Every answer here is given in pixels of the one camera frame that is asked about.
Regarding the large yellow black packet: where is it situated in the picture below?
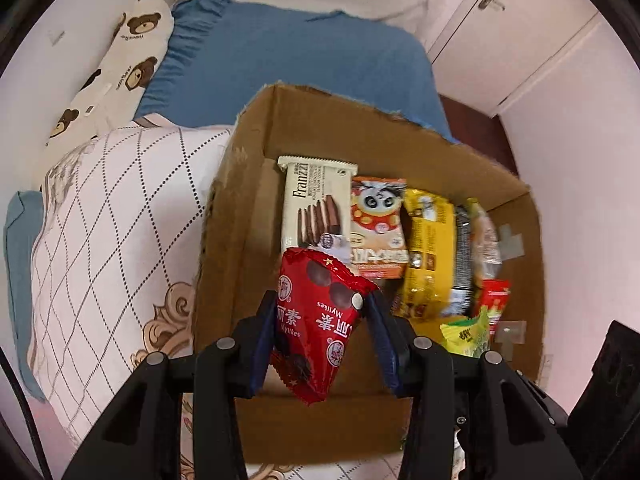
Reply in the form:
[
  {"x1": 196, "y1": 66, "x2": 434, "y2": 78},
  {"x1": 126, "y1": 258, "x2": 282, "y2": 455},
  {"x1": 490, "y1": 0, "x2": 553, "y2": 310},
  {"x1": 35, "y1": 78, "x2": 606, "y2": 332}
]
[{"x1": 392, "y1": 188, "x2": 473, "y2": 321}]

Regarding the cardboard box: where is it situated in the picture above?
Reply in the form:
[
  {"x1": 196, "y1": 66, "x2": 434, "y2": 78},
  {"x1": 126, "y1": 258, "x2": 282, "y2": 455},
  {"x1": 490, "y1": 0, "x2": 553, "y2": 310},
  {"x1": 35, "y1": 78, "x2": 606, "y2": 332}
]
[{"x1": 192, "y1": 84, "x2": 546, "y2": 466}]

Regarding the white door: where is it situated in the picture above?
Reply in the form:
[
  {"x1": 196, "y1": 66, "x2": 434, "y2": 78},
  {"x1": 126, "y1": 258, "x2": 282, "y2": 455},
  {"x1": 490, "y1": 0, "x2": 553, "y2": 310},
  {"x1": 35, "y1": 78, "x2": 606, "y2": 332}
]
[{"x1": 425, "y1": 0, "x2": 601, "y2": 111}]

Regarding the white diamond printed quilt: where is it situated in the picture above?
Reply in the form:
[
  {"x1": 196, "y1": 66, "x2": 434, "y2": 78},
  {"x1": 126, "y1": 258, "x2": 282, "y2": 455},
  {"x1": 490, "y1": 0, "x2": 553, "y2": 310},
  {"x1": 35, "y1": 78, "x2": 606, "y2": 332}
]
[{"x1": 30, "y1": 115, "x2": 571, "y2": 480}]

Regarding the blue bed sheet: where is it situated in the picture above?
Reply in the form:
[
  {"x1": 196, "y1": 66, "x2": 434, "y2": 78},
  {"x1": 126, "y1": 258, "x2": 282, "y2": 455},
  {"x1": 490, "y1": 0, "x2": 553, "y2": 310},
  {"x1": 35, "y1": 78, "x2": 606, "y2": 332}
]
[{"x1": 4, "y1": 0, "x2": 458, "y2": 403}]

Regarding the red and green snack packet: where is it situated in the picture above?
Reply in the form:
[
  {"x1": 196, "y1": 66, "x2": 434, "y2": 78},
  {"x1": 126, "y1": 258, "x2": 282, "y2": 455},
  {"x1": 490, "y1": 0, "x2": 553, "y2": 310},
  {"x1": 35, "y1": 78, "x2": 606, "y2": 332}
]
[{"x1": 472, "y1": 279, "x2": 512, "y2": 331}]

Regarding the cream sandwich biscuit packet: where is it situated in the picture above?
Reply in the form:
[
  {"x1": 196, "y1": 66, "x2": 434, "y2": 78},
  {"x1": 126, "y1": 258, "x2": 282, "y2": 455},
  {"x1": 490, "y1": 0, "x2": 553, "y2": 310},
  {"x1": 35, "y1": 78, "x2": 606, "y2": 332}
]
[{"x1": 277, "y1": 155, "x2": 358, "y2": 261}]

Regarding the red chocolate snack packet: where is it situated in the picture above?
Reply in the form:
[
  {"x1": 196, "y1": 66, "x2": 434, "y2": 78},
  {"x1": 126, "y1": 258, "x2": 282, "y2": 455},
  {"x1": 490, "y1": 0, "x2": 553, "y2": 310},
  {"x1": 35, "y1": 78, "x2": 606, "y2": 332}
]
[{"x1": 270, "y1": 247, "x2": 381, "y2": 406}]

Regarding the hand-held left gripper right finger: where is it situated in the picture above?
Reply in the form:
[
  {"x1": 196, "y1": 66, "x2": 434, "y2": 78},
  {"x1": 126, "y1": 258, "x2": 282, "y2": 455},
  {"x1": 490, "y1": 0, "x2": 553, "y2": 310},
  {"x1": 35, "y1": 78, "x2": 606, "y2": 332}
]
[{"x1": 351, "y1": 294, "x2": 583, "y2": 480}]

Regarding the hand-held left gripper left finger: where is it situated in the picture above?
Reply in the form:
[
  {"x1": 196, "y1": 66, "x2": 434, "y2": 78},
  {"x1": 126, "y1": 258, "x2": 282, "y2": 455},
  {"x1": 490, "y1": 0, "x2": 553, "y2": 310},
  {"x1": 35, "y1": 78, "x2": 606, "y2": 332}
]
[{"x1": 62, "y1": 291, "x2": 278, "y2": 480}]

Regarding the white cookie packet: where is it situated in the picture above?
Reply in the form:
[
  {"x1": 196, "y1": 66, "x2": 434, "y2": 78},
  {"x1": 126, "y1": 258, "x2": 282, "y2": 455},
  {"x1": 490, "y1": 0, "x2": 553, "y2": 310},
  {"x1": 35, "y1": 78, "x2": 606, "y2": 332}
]
[{"x1": 467, "y1": 197, "x2": 502, "y2": 283}]

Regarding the orange panda snack packet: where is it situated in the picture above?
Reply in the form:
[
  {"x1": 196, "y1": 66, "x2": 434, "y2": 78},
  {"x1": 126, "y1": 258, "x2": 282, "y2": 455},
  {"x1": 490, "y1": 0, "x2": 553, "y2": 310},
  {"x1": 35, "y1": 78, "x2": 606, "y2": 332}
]
[{"x1": 347, "y1": 176, "x2": 408, "y2": 279}]

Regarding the bear print pillow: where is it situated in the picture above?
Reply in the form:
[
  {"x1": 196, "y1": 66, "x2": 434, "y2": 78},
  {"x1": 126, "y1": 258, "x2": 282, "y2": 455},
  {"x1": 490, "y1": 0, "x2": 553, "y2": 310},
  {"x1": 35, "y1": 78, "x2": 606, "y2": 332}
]
[{"x1": 42, "y1": 0, "x2": 176, "y2": 148}]

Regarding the green candy packet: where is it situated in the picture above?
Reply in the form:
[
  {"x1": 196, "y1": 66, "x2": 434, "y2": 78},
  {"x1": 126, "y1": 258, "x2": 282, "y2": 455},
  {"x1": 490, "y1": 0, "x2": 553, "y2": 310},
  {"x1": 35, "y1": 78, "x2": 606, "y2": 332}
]
[{"x1": 440, "y1": 305, "x2": 492, "y2": 358}]

